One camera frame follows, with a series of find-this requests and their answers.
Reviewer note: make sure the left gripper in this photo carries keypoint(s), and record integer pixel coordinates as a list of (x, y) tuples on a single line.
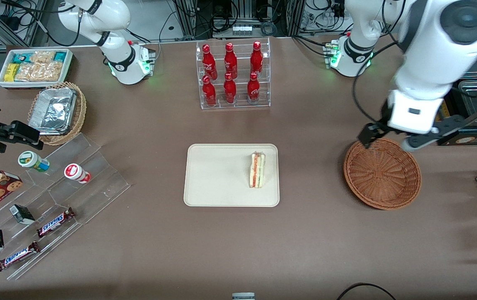
[(372, 132)]

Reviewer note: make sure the triangular sandwich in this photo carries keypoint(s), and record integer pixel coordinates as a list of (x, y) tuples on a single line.
[(257, 171)]

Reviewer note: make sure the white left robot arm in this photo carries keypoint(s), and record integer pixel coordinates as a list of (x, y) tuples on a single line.
[(434, 50)]

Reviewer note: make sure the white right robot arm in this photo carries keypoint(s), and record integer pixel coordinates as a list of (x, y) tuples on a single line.
[(115, 16)]

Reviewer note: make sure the brown round wicker basket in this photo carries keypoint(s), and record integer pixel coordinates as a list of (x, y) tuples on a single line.
[(382, 175)]

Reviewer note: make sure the light oval wicker basket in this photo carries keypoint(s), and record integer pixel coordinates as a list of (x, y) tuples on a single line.
[(81, 112)]

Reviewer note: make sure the cream plastic tray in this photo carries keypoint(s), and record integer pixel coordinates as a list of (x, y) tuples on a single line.
[(217, 177)]

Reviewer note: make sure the green lid yoghurt cup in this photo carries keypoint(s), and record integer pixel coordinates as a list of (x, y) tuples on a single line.
[(32, 160)]

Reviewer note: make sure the aluminium foil container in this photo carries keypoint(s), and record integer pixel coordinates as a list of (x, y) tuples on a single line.
[(53, 110)]

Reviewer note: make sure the white snack bin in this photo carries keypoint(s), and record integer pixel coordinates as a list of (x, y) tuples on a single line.
[(34, 84)]

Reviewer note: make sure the red lid yoghurt cup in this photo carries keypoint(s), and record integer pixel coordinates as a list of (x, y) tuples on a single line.
[(76, 172)]

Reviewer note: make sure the large clear cracker bag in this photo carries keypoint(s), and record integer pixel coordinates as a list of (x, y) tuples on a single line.
[(40, 71)]

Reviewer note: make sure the yellow snack packet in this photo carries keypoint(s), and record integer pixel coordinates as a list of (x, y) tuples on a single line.
[(11, 73)]

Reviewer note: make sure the small black box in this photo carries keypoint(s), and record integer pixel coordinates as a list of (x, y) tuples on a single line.
[(22, 214)]

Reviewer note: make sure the clear acrylic stepped display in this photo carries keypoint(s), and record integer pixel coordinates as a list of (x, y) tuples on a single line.
[(96, 183)]

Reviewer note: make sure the teal snack packet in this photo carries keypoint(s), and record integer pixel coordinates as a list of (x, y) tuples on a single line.
[(60, 56), (21, 57)]

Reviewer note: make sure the small clear cracker bag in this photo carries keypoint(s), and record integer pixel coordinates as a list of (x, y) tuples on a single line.
[(42, 57)]

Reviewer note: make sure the snickers chocolate bar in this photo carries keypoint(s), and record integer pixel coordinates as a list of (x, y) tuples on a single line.
[(17, 256), (55, 222)]

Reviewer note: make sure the red cola bottle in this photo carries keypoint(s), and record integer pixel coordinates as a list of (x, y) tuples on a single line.
[(256, 58), (230, 91), (253, 89), (209, 93), (208, 62), (230, 60)]

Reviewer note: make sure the clear acrylic bottle rack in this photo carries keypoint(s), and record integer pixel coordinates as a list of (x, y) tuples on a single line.
[(238, 106)]

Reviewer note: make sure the white power strip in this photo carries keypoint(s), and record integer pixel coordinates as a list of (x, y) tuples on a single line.
[(241, 29)]

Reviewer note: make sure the grey metal block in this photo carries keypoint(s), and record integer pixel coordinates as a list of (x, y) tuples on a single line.
[(243, 296)]

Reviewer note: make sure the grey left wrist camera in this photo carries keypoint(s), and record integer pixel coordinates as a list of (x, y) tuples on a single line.
[(417, 143)]

